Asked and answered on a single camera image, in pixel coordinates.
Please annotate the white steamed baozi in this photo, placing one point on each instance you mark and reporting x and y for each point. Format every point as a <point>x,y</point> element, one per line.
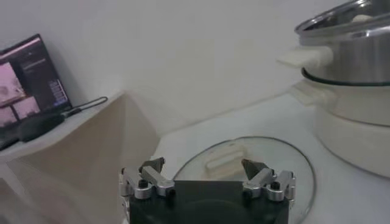
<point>362,19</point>

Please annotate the black laptop with dark screen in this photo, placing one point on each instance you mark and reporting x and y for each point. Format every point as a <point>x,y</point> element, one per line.
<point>30,79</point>

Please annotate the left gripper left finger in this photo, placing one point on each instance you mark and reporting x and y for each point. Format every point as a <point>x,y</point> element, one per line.
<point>155,179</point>

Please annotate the black computer mouse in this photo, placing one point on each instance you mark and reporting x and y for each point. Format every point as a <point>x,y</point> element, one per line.
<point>39,126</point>

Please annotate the stainless steel steamer basket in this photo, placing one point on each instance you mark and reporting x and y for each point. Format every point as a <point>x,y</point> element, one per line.
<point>359,58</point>

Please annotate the white side desk with mouse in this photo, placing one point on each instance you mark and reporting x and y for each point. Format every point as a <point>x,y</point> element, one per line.
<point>91,146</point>

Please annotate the white electric cooker pot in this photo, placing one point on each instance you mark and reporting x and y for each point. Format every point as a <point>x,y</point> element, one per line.
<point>359,137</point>

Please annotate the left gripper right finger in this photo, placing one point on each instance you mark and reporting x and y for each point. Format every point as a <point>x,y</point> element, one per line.
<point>259,179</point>

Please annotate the round glass pot lid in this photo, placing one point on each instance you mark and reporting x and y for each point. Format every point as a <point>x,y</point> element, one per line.
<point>225,161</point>

